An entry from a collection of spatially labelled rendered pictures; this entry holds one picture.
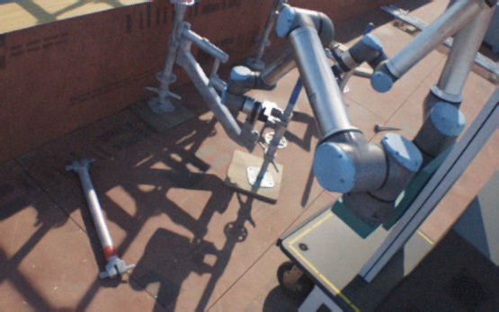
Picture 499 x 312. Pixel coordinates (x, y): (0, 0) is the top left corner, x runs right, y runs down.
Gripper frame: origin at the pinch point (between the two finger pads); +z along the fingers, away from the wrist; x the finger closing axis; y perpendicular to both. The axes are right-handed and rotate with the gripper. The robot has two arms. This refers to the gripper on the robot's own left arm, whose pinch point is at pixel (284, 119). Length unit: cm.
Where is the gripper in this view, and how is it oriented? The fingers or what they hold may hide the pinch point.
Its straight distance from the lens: 215.7
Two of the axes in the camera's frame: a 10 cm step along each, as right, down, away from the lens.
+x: 2.1, -5.7, 7.9
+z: 9.4, 3.5, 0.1
